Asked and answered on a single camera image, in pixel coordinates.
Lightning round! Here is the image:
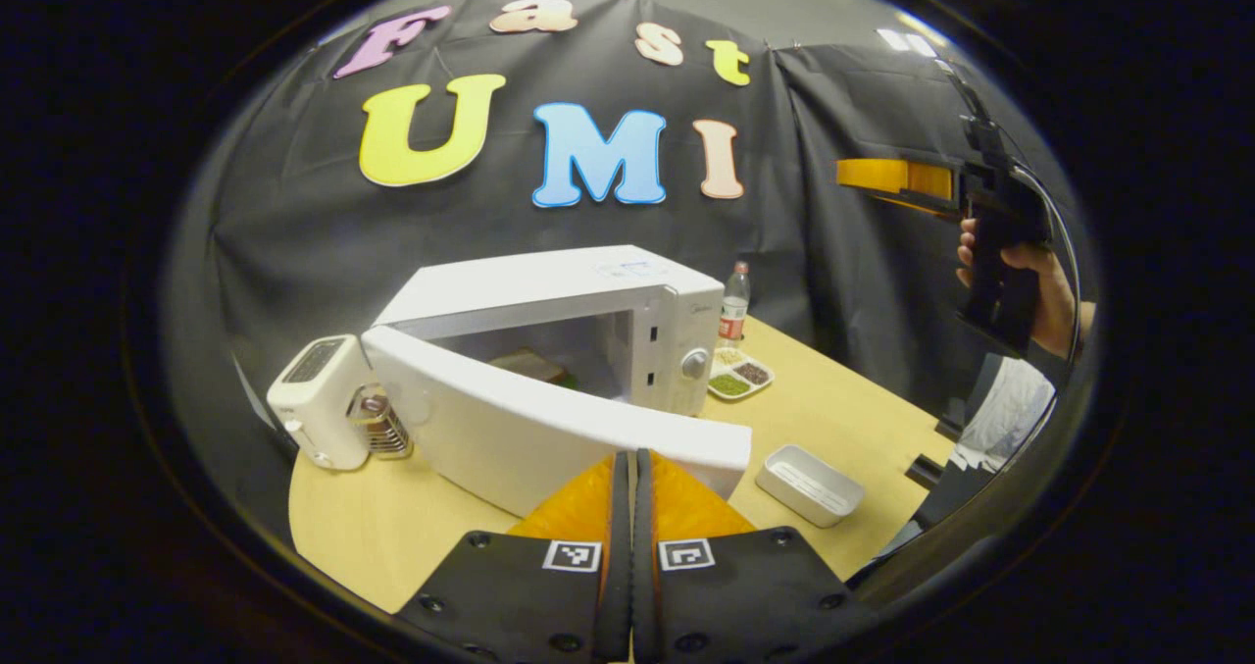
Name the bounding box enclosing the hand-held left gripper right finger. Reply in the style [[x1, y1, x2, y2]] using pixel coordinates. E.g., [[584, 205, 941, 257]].
[[632, 448, 883, 664]]

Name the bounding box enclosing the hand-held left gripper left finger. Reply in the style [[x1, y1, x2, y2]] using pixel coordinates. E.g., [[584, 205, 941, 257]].
[[392, 451, 633, 664]]

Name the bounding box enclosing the white microwave oven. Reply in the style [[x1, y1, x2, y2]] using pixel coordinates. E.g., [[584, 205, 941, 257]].
[[361, 244, 754, 518]]

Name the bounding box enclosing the sandwich with lettuce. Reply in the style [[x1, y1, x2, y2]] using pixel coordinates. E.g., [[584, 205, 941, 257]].
[[487, 348, 579, 390]]

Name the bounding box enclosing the small ceiling light panel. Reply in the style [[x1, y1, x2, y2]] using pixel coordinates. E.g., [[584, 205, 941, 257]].
[[876, 28, 940, 59]]

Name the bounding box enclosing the small white rectangular tray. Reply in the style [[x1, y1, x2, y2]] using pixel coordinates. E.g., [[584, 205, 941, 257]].
[[755, 444, 867, 529]]

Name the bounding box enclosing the white divided dish of beans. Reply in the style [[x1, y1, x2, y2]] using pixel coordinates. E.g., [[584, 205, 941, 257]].
[[706, 347, 776, 402]]

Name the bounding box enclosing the person's white garment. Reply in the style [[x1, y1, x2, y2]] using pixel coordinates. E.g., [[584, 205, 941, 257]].
[[956, 355, 1058, 471]]

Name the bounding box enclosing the clear plastic water bottle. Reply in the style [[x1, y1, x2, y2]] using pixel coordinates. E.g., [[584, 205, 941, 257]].
[[719, 261, 752, 343]]

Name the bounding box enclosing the small ribbed glass jar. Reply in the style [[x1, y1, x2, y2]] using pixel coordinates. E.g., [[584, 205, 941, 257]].
[[348, 387, 413, 461]]

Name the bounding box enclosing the white toaster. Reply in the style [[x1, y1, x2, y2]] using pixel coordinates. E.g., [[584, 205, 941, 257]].
[[267, 334, 376, 471]]

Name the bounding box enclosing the black backdrop cloth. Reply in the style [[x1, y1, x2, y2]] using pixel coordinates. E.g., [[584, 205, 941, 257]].
[[162, 0, 1089, 420]]

